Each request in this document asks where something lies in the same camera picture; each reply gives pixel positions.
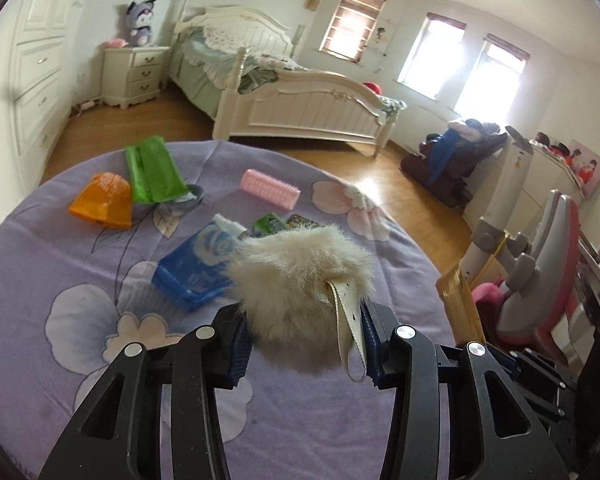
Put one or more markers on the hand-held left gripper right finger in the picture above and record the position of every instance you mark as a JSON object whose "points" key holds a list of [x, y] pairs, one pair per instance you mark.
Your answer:
{"points": [[372, 350]]}

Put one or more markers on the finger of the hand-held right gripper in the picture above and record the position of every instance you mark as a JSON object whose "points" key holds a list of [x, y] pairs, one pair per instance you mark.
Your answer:
{"points": [[530, 375]]}

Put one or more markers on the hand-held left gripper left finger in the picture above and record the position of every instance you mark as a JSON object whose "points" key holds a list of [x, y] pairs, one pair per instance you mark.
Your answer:
{"points": [[237, 350]]}

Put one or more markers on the cream fluffy fur accessory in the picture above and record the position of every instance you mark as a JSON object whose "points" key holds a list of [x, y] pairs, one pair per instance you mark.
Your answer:
{"points": [[295, 285]]}

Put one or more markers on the yellow snack bag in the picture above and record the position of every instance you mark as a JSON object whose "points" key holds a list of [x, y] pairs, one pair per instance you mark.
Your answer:
{"points": [[462, 305]]}

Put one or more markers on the pink grey chair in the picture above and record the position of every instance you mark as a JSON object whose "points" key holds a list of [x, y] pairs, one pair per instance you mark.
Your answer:
{"points": [[530, 300]]}

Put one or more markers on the blue wet wipes packet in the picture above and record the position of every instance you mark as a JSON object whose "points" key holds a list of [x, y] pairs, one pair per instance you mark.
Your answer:
{"points": [[195, 265]]}

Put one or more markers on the small green packet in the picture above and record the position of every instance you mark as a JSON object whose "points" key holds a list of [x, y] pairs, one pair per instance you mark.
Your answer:
{"points": [[267, 225]]}

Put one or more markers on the dark patterned packet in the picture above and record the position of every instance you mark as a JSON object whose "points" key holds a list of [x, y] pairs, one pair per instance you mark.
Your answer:
{"points": [[302, 221]]}

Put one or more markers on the grey round container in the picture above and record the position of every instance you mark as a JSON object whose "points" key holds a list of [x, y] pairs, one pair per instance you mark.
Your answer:
{"points": [[185, 205]]}

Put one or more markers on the pink hair roller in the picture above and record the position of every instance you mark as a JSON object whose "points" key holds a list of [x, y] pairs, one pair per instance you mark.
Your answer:
{"points": [[270, 187]]}

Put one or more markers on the white cabinet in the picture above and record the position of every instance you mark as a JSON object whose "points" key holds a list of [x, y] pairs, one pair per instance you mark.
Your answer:
{"points": [[555, 180]]}

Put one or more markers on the dark brown massage chair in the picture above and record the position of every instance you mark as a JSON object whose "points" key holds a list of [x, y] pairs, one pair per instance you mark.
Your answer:
{"points": [[425, 170]]}

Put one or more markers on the pink framed photo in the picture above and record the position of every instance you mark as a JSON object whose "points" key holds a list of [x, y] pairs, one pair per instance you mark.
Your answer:
{"points": [[587, 167]]}

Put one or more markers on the green plastic packet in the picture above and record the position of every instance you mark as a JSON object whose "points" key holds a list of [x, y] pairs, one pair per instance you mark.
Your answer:
{"points": [[152, 170]]}

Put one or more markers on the purple floral tablecloth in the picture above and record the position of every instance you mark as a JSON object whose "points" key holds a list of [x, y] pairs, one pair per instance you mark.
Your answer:
{"points": [[55, 260]]}

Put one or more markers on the blue cloth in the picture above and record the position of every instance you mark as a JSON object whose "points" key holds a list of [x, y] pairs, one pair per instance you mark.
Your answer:
{"points": [[445, 157]]}

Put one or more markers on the red dolls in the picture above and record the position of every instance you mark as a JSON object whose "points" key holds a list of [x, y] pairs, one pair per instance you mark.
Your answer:
{"points": [[552, 146]]}

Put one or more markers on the pile of clothes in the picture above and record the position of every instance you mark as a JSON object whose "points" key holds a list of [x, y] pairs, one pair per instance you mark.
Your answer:
{"points": [[472, 130]]}

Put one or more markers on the red cushion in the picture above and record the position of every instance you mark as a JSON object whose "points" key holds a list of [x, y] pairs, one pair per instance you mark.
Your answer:
{"points": [[374, 88]]}

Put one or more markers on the white power strip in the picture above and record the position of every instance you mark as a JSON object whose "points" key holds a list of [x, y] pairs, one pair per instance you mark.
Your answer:
{"points": [[86, 106]]}

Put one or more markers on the green blanket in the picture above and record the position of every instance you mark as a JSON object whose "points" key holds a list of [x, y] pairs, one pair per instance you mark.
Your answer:
{"points": [[205, 65]]}

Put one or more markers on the cream nightstand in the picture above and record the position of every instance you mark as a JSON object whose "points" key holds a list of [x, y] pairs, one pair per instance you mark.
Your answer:
{"points": [[140, 77]]}

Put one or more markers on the bright window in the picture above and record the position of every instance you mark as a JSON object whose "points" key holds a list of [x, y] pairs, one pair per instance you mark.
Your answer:
{"points": [[495, 77], [430, 55]]}

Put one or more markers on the floral pillow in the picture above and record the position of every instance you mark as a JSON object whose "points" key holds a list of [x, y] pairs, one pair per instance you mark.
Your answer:
{"points": [[222, 39]]}

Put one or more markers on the window with brown blind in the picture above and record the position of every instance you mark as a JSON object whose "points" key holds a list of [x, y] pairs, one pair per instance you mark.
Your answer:
{"points": [[352, 22]]}

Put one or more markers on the small pink plush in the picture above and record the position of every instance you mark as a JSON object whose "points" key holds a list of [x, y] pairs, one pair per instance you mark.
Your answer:
{"points": [[116, 42]]}

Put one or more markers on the purple plush toy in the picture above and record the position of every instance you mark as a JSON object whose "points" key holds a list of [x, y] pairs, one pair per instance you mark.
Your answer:
{"points": [[141, 25]]}

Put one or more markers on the white wardrobe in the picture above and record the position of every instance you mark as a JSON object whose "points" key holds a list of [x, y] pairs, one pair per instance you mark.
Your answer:
{"points": [[35, 70]]}

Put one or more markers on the white bed frame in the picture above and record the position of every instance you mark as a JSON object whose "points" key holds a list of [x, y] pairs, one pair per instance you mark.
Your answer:
{"points": [[305, 110]]}

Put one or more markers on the wall poster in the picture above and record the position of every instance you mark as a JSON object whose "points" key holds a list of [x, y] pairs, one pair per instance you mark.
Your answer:
{"points": [[384, 35]]}

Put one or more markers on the wall lamp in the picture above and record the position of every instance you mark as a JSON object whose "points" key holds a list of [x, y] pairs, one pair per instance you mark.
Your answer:
{"points": [[313, 2]]}

